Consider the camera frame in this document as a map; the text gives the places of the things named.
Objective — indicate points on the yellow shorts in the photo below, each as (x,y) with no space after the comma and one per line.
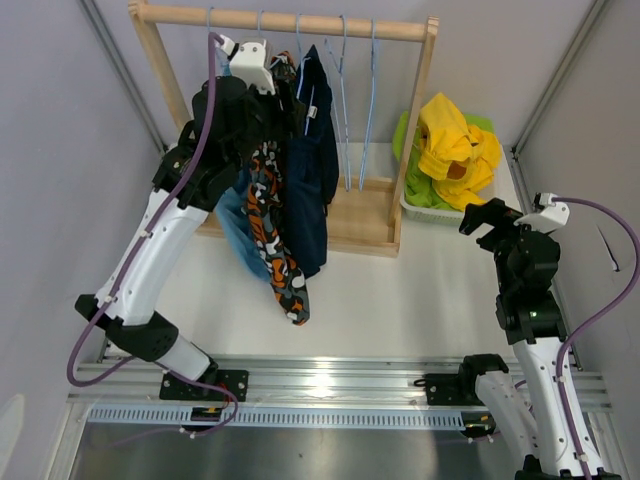
(460,158)

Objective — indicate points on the aluminium mounting rail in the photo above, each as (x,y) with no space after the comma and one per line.
(321,392)

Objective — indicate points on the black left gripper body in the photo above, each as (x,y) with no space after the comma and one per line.
(288,114)

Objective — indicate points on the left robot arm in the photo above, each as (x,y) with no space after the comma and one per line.
(234,126)

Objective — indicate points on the blue hanger of green shorts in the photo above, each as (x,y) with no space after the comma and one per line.
(374,55)

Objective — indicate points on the light blue shorts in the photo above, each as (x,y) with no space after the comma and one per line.
(233,219)

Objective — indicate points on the orange camouflage shorts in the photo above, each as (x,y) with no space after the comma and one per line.
(264,208)

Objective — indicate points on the wooden clothes rack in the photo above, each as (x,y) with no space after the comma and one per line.
(367,223)

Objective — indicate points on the lime green shorts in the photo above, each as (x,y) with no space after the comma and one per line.
(418,187)

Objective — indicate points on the blue hanger of camouflage shorts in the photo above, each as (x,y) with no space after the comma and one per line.
(259,24)

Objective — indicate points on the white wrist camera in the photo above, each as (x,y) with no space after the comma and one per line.
(248,61)
(549,214)

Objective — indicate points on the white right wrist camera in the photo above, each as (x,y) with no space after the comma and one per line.
(549,214)

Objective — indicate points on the navy blue shorts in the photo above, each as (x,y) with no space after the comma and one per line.
(311,180)

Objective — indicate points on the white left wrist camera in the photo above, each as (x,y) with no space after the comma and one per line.
(248,61)

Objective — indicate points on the white plastic basket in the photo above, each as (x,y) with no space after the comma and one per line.
(498,188)

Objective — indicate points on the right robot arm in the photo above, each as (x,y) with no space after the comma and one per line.
(545,430)

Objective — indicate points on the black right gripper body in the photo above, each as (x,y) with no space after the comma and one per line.
(501,239)

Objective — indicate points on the blue hanger of yellow shorts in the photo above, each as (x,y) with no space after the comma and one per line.
(340,109)

